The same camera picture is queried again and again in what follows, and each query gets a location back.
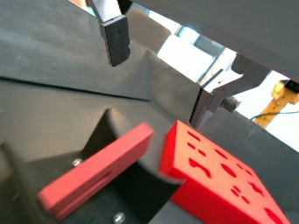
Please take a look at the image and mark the black curved stand fixture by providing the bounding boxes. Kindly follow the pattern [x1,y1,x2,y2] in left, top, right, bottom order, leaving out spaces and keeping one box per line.
[0,109,181,224]

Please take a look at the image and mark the red shape-sorting board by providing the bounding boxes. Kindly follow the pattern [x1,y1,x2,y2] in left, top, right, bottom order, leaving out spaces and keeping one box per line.
[161,121,292,224]

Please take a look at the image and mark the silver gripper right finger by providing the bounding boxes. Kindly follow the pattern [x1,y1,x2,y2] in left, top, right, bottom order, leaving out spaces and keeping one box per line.
[190,53,272,129]

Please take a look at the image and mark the red double-square peg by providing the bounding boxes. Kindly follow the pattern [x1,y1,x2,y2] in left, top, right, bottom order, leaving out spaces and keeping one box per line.
[38,122,154,221]

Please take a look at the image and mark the yellow post outside enclosure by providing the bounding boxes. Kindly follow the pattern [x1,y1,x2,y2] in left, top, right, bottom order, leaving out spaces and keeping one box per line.
[253,80,299,129]

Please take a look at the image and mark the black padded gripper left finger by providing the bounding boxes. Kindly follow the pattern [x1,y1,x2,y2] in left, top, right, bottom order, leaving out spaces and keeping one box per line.
[89,0,131,67]

